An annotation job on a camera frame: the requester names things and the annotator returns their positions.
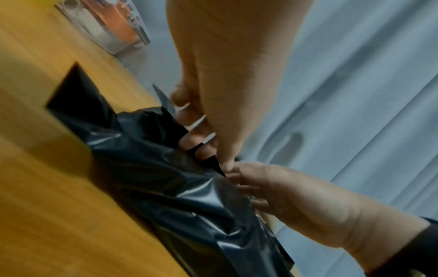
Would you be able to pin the person's right hand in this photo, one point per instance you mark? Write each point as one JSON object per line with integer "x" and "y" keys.
{"x": 308, "y": 208}

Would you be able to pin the person's left hand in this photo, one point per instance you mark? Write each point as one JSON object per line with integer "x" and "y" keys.
{"x": 236, "y": 70}

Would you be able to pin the black plastic bag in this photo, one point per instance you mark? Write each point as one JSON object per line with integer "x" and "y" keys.
{"x": 164, "y": 173}

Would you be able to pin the person's right forearm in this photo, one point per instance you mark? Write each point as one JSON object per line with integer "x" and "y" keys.
{"x": 410, "y": 251}

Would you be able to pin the light grey fabric sheet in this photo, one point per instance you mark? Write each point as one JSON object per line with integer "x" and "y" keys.
{"x": 359, "y": 102}

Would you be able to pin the orange and white printed box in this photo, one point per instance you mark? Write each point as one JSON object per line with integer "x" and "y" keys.
{"x": 109, "y": 24}

